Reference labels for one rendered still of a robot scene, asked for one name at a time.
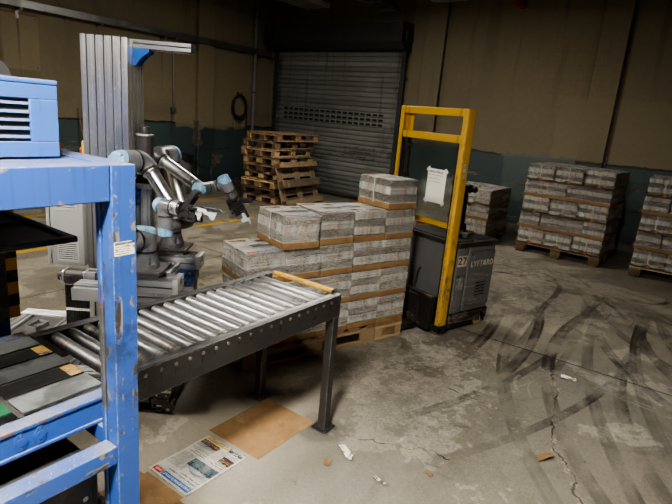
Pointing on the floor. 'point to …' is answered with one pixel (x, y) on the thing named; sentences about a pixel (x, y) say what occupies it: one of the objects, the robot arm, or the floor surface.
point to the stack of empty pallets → (267, 149)
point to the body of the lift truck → (483, 257)
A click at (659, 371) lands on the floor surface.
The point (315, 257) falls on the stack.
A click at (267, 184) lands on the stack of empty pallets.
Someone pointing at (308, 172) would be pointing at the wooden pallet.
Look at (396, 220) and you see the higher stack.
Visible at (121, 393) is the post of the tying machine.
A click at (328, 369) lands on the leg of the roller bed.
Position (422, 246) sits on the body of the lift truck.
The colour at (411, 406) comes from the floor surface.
